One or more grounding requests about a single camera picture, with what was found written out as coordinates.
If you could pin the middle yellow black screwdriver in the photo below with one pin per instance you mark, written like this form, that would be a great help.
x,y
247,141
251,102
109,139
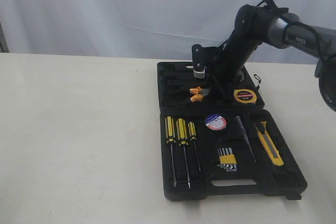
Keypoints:
x,y
182,137

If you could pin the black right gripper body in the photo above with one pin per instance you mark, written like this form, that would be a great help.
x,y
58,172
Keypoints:
x,y
226,64

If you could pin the black orange combination pliers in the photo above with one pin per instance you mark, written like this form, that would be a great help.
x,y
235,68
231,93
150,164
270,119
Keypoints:
x,y
189,96

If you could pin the clear voltage tester pen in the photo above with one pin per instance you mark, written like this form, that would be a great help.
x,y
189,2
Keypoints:
x,y
244,135

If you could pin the large yellow black screwdriver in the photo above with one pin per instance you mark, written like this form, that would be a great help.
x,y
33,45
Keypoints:
x,y
170,140

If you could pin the adjustable wrench black handle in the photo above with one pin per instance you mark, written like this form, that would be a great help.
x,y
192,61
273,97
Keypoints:
x,y
184,82

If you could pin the white fabric backdrop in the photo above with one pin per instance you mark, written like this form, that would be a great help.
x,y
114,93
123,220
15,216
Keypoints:
x,y
163,29

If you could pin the black plastic tool case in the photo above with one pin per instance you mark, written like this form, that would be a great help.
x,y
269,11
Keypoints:
x,y
251,178

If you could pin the yellow tape measure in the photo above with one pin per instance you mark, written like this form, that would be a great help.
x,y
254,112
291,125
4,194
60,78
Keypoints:
x,y
247,96

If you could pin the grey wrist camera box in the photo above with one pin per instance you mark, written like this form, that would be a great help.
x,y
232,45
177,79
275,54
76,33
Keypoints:
x,y
200,55

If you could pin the yellow utility knife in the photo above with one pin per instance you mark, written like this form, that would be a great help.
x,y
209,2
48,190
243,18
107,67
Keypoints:
x,y
268,144

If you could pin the small yellow black screwdriver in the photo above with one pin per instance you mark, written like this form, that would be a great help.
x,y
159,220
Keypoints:
x,y
193,138

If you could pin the hex key set yellow holder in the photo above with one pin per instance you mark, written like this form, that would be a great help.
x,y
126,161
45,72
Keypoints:
x,y
227,160

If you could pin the black PVC insulating tape roll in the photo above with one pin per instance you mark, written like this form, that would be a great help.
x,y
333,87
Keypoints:
x,y
215,122

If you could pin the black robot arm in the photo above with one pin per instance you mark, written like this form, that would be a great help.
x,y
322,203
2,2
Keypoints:
x,y
280,29

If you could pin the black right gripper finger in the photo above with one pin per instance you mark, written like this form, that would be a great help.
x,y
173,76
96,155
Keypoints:
x,y
228,90
215,91

